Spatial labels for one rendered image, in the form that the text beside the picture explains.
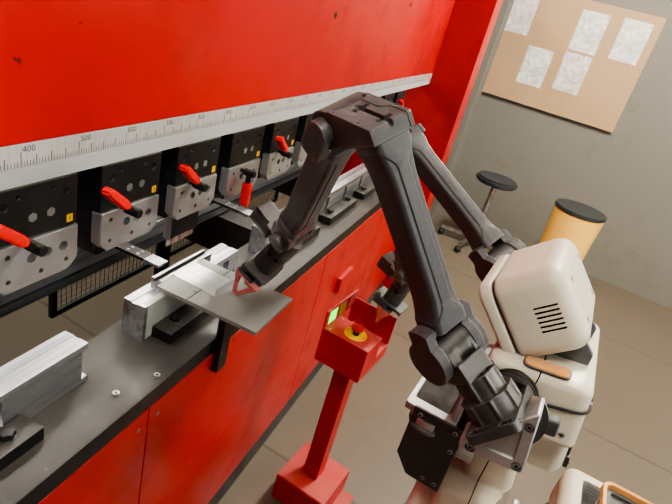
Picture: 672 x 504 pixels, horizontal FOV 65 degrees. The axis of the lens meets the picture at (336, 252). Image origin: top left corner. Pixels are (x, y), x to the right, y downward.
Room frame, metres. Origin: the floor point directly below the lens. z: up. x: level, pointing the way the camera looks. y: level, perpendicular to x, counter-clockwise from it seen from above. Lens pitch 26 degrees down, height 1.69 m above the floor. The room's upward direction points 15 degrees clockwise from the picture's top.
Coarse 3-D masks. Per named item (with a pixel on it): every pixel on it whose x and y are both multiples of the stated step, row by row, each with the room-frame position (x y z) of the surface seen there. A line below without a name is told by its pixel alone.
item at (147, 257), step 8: (88, 248) 1.08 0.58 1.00; (96, 248) 1.08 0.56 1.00; (120, 248) 1.11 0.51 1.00; (128, 248) 1.12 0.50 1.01; (136, 248) 1.13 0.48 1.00; (136, 256) 1.10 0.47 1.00; (144, 256) 1.10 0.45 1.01; (152, 256) 1.11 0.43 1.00; (152, 264) 1.08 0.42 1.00; (160, 264) 1.09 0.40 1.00
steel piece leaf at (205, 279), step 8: (200, 272) 1.10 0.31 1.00; (208, 272) 1.11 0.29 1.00; (184, 280) 1.05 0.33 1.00; (192, 280) 1.06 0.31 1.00; (200, 280) 1.07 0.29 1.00; (208, 280) 1.08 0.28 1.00; (216, 280) 1.09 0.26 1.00; (224, 280) 1.10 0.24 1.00; (232, 280) 1.08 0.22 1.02; (200, 288) 1.04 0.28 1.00; (208, 288) 1.05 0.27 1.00; (216, 288) 1.02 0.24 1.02; (224, 288) 1.05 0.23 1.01
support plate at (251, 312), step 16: (224, 272) 1.14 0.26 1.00; (160, 288) 1.00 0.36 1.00; (176, 288) 1.01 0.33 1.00; (192, 288) 1.03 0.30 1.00; (240, 288) 1.09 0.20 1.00; (192, 304) 0.98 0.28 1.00; (208, 304) 0.99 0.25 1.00; (224, 304) 1.00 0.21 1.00; (240, 304) 1.02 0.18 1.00; (256, 304) 1.04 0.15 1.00; (272, 304) 1.06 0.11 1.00; (288, 304) 1.09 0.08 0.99; (224, 320) 0.95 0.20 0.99; (240, 320) 0.96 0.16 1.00; (256, 320) 0.98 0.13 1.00
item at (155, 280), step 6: (198, 252) 1.20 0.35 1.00; (204, 252) 1.22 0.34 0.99; (210, 252) 1.22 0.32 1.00; (186, 258) 1.15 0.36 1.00; (192, 258) 1.17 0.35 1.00; (198, 258) 1.17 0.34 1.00; (204, 258) 1.19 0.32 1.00; (210, 258) 1.21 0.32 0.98; (174, 264) 1.11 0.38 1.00; (180, 264) 1.12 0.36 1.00; (186, 264) 1.14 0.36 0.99; (168, 270) 1.08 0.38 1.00; (174, 270) 1.10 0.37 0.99; (156, 276) 1.04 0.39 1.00; (162, 276) 1.06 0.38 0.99; (156, 282) 1.03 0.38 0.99
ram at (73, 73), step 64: (0, 0) 0.63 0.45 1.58; (64, 0) 0.72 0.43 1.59; (128, 0) 0.83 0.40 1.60; (192, 0) 0.98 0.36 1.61; (256, 0) 1.19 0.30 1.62; (320, 0) 1.49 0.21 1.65; (384, 0) 2.00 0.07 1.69; (448, 0) 2.99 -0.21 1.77; (0, 64) 0.63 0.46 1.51; (64, 64) 0.72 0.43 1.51; (128, 64) 0.84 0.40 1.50; (192, 64) 1.00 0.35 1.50; (256, 64) 1.23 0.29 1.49; (320, 64) 1.58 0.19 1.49; (384, 64) 2.20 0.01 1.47; (0, 128) 0.63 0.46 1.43; (64, 128) 0.72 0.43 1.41
